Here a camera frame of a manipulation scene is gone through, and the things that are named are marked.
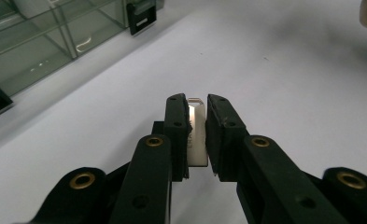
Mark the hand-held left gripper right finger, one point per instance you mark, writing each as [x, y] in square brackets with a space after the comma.
[259, 174]

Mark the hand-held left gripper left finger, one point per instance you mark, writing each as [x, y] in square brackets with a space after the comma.
[153, 174]

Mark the silver flash drive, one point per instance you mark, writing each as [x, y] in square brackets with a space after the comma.
[198, 140]

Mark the clear grey compartment storage box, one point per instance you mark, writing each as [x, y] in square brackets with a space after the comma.
[31, 53]

